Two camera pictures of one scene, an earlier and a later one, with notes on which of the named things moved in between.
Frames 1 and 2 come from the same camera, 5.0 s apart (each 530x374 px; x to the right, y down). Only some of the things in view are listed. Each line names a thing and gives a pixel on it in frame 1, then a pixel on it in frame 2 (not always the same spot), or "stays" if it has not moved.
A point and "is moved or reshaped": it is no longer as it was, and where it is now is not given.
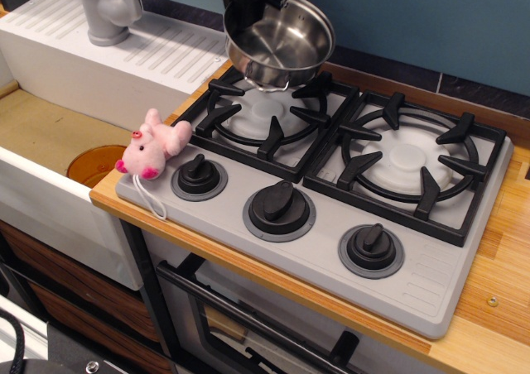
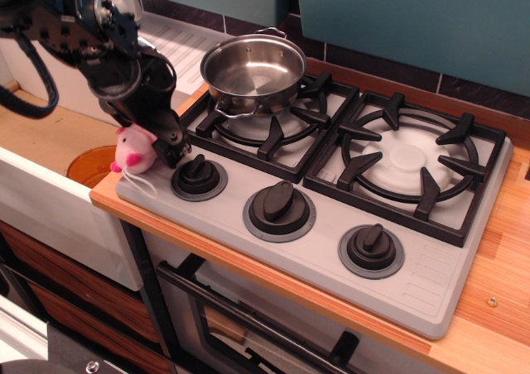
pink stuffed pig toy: (145, 152) is moved or reshaped
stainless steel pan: (283, 46) to (252, 74)
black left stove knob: (199, 179) stays
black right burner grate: (420, 163) stays
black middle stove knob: (279, 213) stays
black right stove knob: (371, 251) stays
